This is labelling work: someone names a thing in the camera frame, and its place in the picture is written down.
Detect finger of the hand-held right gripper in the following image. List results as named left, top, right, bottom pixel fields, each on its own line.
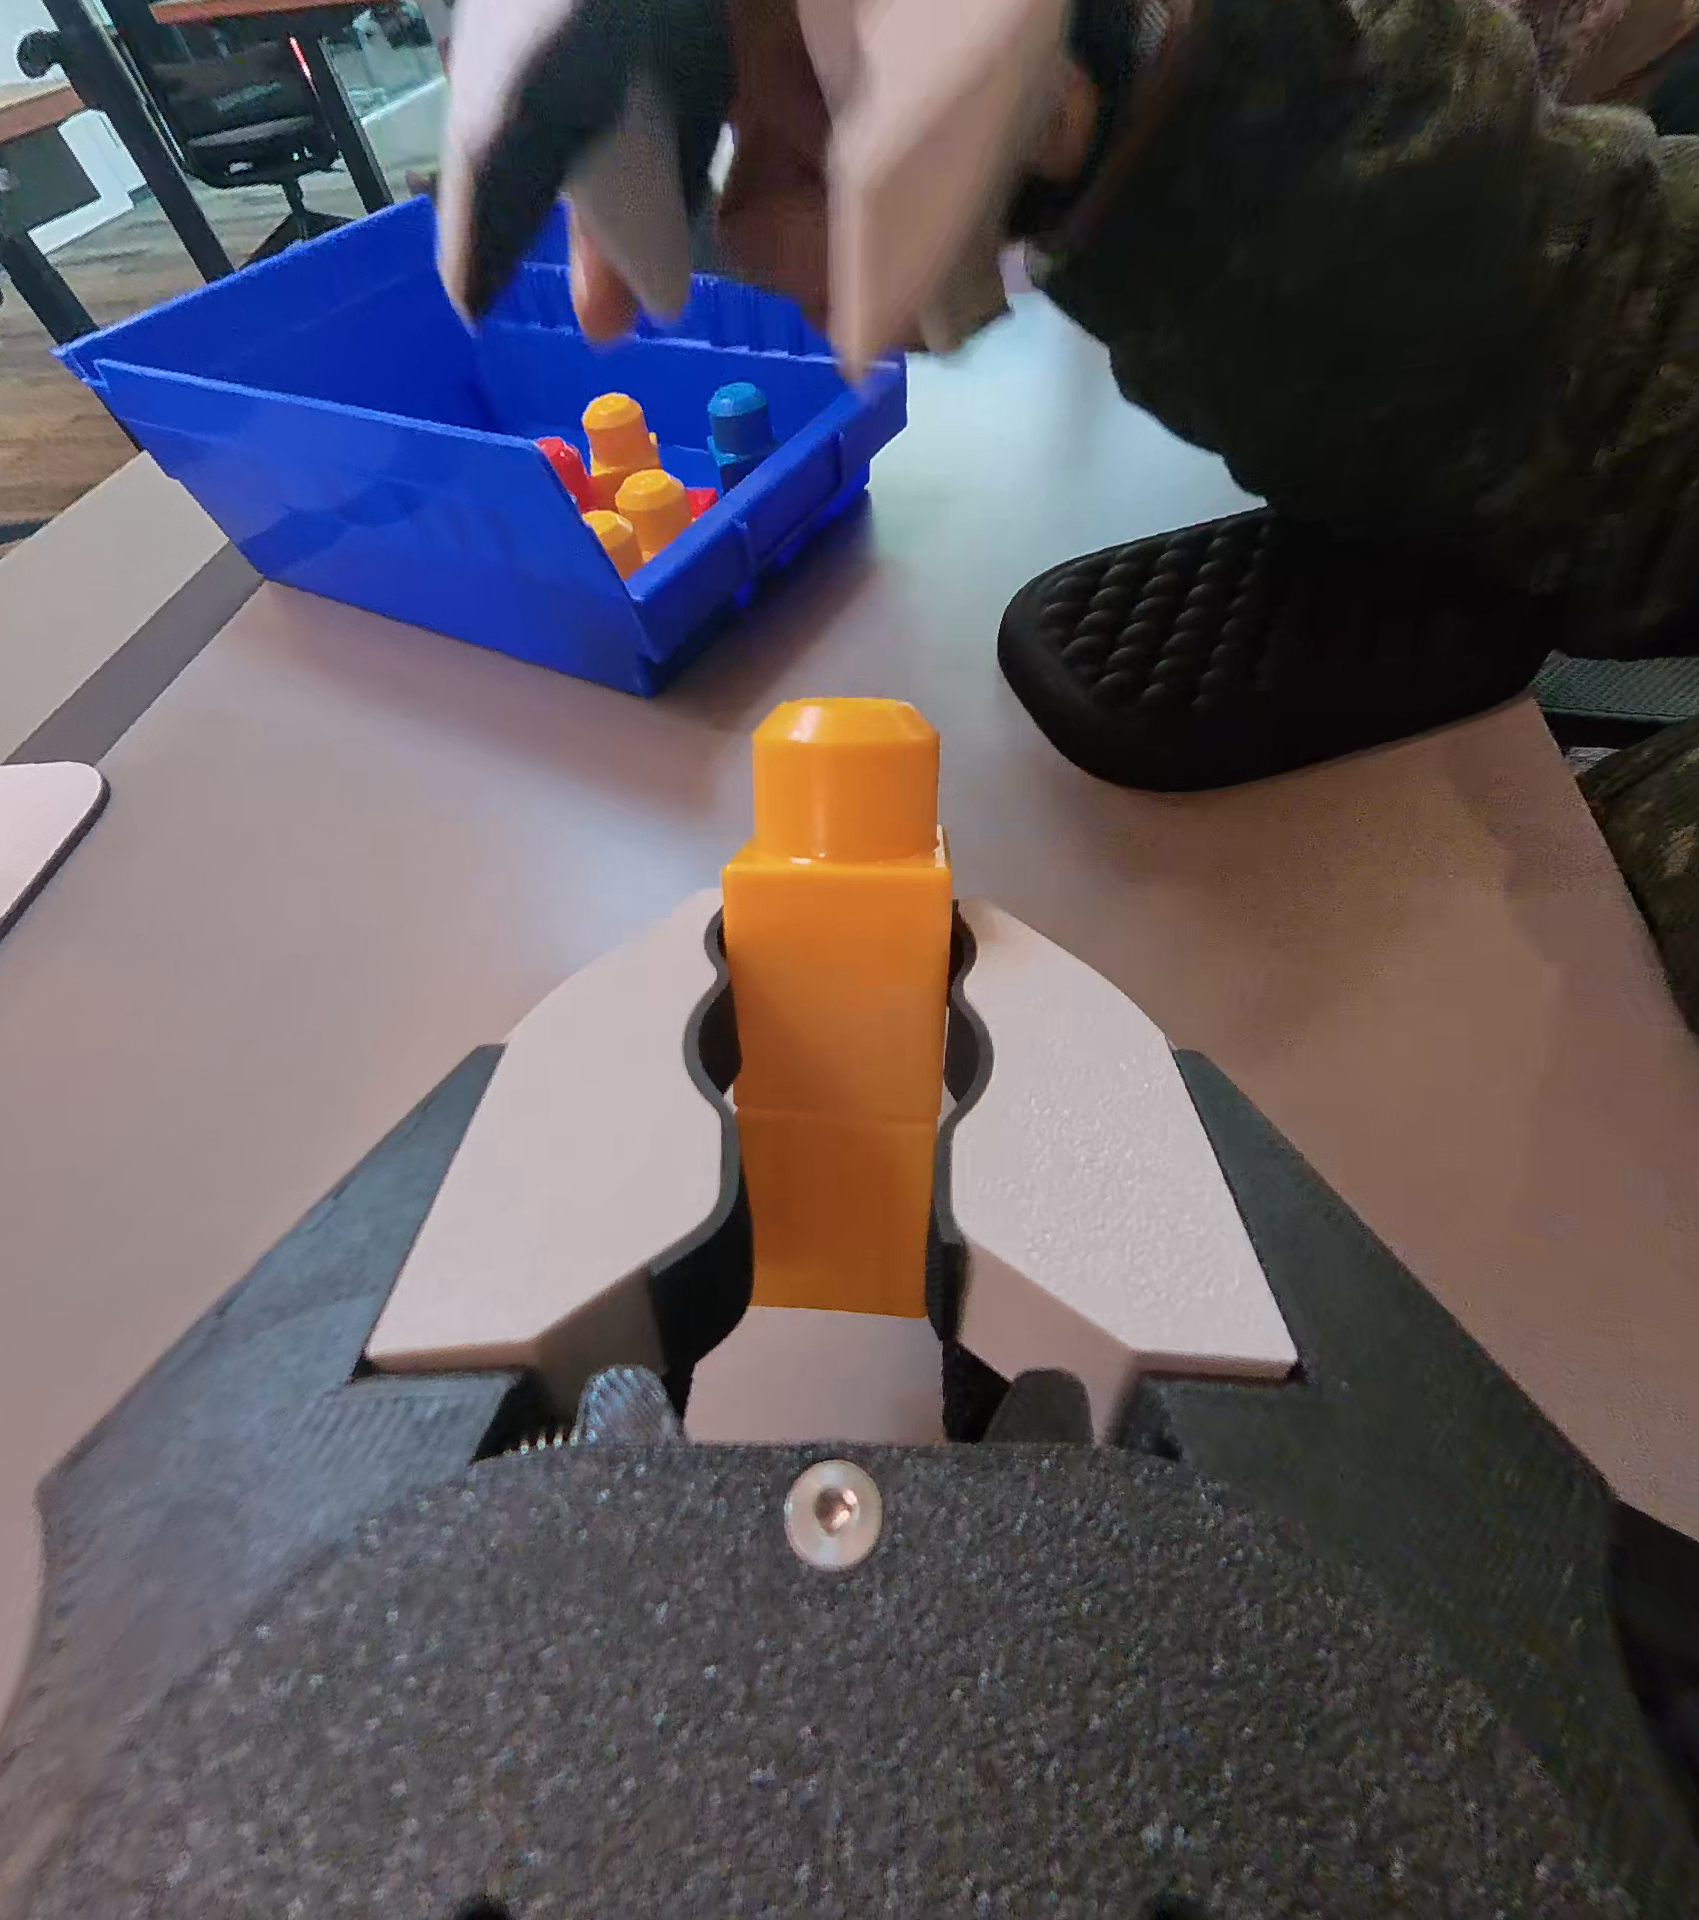
left=436, top=0, right=732, bottom=327
left=804, top=0, right=1080, bottom=387

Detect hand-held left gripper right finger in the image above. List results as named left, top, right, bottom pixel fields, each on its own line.
left=924, top=895, right=1302, bottom=1390

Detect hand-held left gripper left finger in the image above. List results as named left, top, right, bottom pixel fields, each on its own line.
left=364, top=888, right=758, bottom=1390

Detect orange mega block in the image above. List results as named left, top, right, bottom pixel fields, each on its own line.
left=722, top=696, right=956, bottom=1120
left=736, top=1104, right=942, bottom=1319

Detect blue plastic bin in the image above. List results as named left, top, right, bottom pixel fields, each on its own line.
left=53, top=193, right=912, bottom=699

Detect pile of mega blocks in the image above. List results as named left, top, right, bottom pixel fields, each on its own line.
left=532, top=377, right=776, bottom=580

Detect person's right hand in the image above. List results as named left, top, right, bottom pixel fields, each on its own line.
left=714, top=0, right=840, bottom=320

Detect black office chair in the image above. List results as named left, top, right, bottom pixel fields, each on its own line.
left=107, top=0, right=402, bottom=272

